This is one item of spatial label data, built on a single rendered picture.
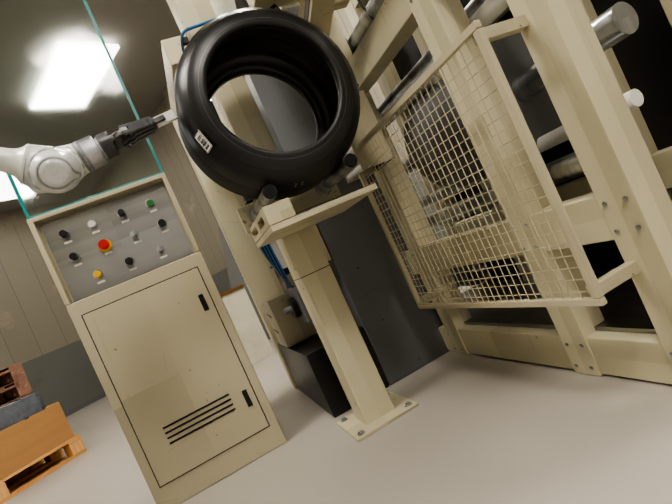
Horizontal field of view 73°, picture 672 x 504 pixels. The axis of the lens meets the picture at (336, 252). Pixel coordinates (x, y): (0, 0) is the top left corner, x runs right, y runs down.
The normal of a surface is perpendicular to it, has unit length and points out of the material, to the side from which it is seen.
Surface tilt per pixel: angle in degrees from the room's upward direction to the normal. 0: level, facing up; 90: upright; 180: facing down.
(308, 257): 90
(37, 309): 90
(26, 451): 90
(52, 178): 117
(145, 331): 90
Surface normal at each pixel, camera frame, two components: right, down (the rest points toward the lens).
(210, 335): 0.29, -0.13
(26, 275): 0.68, -0.31
